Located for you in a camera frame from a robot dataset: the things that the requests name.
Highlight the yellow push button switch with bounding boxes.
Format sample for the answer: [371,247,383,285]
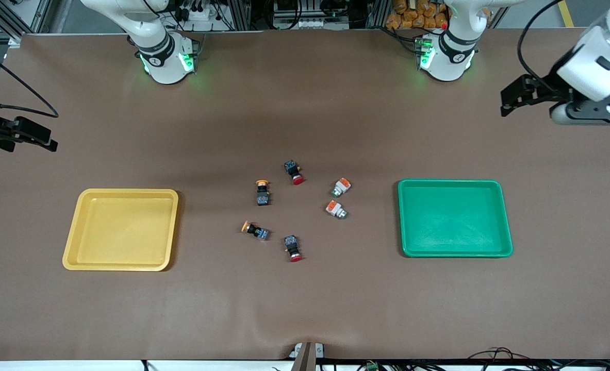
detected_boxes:
[255,179,272,207]
[241,221,272,241]

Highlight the orange packets pile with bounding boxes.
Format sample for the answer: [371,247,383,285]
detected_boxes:
[386,0,449,30]

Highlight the green plastic tray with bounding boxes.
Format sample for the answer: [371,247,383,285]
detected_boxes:
[398,178,514,258]

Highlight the yellow plastic tray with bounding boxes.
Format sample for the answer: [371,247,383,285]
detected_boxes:
[62,188,179,272]

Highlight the white power strip with plugs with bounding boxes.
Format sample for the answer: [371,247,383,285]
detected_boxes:
[173,0,224,24]

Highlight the brown table mat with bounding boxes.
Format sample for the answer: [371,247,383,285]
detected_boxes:
[0,28,610,361]

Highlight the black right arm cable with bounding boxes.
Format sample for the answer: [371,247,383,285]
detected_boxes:
[0,45,59,118]

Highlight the aluminium frame profile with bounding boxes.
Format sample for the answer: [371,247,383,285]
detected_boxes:
[0,0,53,35]

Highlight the red push button switch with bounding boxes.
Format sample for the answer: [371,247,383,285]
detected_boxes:
[284,235,304,263]
[284,160,305,186]

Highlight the black cable bundle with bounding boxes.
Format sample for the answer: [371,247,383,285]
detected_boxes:
[465,347,610,371]

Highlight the grey camera mount clamp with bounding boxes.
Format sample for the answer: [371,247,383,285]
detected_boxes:
[289,342,326,371]

